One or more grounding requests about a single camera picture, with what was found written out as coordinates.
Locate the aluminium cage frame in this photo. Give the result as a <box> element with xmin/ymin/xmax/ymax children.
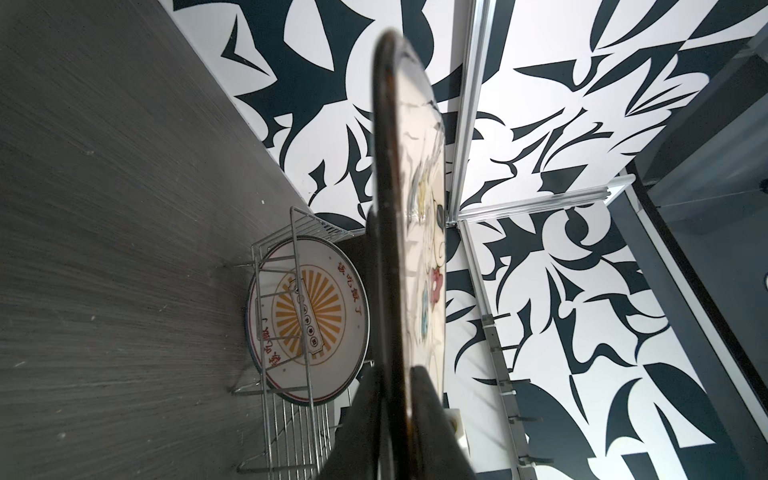
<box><xmin>446</xmin><ymin>0</ymin><xmax>637</xmax><ymax>325</ymax></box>

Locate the wire metal dish rack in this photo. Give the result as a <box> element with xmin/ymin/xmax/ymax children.
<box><xmin>232</xmin><ymin>207</ymin><xmax>371</xmax><ymax>479</ymax></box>

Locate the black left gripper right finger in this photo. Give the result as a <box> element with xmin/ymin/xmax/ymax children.
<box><xmin>410</xmin><ymin>366</ymin><xmax>476</xmax><ymax>480</ymax></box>

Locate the round white plate green rim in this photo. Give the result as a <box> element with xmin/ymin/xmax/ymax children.
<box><xmin>244</xmin><ymin>235</ymin><xmax>370</xmax><ymax>406</ymax></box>

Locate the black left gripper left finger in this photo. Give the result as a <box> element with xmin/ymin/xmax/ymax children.
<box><xmin>316</xmin><ymin>366</ymin><xmax>384</xmax><ymax>480</ymax></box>

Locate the square floral plate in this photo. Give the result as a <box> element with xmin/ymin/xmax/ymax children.
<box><xmin>369</xmin><ymin>30</ymin><xmax>446</xmax><ymax>479</ymax></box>

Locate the black plate orange rim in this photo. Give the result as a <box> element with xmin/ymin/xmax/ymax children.
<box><xmin>338</xmin><ymin>229</ymin><xmax>380</xmax><ymax>365</ymax></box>

